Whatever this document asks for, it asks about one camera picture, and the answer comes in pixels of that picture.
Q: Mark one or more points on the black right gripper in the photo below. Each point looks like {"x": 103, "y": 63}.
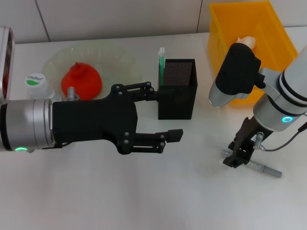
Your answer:
{"x": 249, "y": 134}

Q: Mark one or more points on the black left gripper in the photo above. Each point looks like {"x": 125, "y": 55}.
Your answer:
{"x": 96, "y": 124}

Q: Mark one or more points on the mint green pen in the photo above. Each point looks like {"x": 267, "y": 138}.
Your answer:
{"x": 161, "y": 67}

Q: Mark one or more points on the grey marker pen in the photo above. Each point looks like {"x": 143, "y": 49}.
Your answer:
{"x": 266, "y": 169}

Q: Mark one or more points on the white paper ball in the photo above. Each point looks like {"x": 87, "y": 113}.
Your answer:
{"x": 249, "y": 41}

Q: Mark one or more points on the clear water bottle green label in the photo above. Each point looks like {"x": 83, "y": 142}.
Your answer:
{"x": 36, "y": 86}

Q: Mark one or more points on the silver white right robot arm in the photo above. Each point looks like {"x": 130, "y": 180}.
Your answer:
{"x": 283, "y": 95}

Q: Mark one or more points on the black mesh pen holder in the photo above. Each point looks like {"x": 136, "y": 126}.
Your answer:
{"x": 180, "y": 100}

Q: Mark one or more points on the clear green glass fruit plate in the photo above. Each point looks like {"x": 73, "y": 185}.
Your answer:
{"x": 115, "y": 67}

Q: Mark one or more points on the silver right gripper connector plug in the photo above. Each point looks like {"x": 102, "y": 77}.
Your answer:
{"x": 258, "y": 141}

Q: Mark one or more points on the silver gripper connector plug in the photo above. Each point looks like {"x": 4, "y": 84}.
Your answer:
{"x": 258, "y": 141}
{"x": 72, "y": 94}

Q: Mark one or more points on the yellow plastic bin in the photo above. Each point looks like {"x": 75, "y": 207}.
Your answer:
{"x": 220, "y": 36}

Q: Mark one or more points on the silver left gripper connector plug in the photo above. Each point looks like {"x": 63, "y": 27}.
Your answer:
{"x": 72, "y": 94}

